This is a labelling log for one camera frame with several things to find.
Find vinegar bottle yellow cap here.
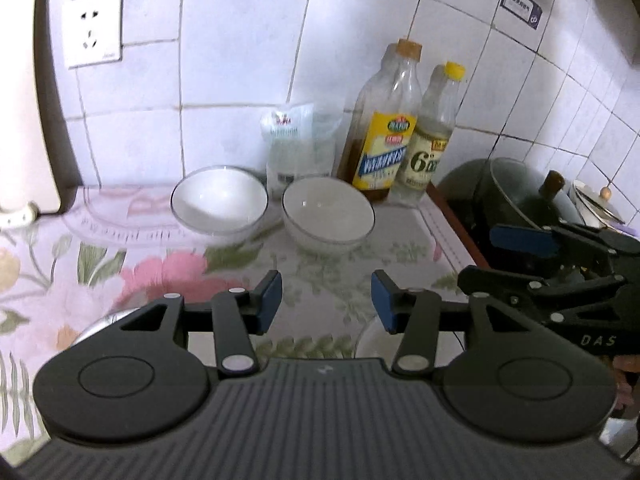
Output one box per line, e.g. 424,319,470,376
390,61,467,206

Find black pot with glass lid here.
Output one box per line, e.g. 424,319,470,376
440,157,587,271

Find white cutting board dark frame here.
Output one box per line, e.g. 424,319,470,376
0,0,84,216

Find wall sticker dark border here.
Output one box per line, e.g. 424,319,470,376
501,0,544,31

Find cooking oil bottle yellow label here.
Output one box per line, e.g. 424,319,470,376
337,40,423,204

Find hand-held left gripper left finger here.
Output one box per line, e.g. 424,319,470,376
117,269,284,377

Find large white plate black rim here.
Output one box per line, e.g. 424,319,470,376
70,309,146,347

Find white lid wooden knob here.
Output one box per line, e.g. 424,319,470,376
567,180,627,231

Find white bowl black rim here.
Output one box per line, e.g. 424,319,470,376
281,176,376,256
354,316,468,359
171,165,269,242

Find clear plastic salt bag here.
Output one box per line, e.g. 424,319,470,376
260,104,342,197

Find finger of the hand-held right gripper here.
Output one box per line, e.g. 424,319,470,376
490,222,640,263
457,265,628,307

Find cleaver with white handle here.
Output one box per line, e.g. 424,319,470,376
0,202,39,231

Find floral tablecloth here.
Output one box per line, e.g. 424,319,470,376
0,185,493,461

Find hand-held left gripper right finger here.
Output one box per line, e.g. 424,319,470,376
371,269,546,377

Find white wall socket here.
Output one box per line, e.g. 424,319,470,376
62,0,124,70

